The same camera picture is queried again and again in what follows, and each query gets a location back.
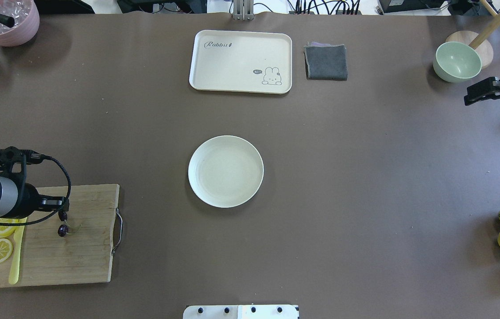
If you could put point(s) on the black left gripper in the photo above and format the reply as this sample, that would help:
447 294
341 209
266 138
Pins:
31 201

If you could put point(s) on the cream round plate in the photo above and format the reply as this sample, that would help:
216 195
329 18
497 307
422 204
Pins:
225 171

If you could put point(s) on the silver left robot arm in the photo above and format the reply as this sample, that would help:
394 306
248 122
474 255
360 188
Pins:
19 200

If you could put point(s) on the cream rabbit tray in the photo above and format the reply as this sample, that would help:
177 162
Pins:
241 61

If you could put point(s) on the upper lemon slice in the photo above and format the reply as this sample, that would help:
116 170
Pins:
6 231

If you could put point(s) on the wooden stand with base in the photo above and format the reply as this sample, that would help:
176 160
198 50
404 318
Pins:
479 42

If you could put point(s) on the green bowl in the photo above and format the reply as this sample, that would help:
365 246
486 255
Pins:
456 62

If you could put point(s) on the wooden cutting board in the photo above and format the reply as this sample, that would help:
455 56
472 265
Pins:
79 258

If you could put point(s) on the yellow plastic knife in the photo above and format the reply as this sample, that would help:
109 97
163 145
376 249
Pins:
13 277

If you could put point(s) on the pink ice bowl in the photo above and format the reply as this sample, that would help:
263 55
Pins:
26 22

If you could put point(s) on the grey folded cloth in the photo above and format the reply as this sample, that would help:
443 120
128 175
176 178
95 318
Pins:
326 61

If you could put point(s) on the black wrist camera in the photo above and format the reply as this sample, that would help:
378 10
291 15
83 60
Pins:
14 161

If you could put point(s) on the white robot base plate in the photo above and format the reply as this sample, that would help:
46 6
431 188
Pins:
248 311

